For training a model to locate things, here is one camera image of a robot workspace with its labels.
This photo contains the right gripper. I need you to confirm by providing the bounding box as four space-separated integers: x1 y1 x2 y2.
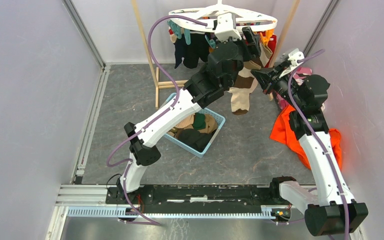
252 61 305 110

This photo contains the red santa pattern sock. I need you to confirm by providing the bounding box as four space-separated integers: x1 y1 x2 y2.
265 34 277 68

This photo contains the teal clothespin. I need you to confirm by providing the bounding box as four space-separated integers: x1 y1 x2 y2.
204 35 217 53
183 28 192 45

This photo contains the cream white sock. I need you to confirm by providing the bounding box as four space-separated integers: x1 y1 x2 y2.
259 42 273 68

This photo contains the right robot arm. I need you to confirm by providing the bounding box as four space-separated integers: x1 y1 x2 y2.
251 66 369 236

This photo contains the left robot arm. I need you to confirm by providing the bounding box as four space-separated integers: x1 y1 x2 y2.
117 26 261 204

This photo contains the white round sock hanger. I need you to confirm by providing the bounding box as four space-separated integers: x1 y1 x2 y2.
168 0 278 33

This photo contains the wooden hanger stand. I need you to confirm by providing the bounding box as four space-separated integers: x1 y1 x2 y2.
130 0 301 109

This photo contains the pink camouflage cloth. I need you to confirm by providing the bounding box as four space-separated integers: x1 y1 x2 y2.
273 67 313 111

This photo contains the black hanging sock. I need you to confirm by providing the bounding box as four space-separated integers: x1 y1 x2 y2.
174 32 211 69

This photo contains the orange cloth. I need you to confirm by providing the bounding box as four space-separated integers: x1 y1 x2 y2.
269 105 343 170

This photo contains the light blue laundry basket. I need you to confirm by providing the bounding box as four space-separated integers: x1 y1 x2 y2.
163 108 226 158

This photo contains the beige red cuffed sock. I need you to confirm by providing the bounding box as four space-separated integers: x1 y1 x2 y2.
168 27 178 44

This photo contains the tan sock in basket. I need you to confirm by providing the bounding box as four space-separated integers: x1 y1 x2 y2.
167 113 219 138

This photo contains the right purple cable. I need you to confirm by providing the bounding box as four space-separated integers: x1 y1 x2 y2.
287 48 351 240

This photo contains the purple cable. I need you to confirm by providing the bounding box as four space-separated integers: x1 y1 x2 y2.
287 48 351 240
105 14 209 226

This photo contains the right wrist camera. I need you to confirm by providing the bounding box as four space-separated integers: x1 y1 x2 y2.
279 48 305 78

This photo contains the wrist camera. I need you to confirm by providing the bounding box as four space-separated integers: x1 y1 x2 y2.
213 12 242 42
279 48 305 78

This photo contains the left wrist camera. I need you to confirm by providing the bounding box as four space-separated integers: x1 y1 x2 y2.
213 12 242 42

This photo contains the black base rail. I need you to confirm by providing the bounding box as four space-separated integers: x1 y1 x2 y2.
105 184 292 214

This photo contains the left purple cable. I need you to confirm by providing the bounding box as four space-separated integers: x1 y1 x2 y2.
105 14 209 226

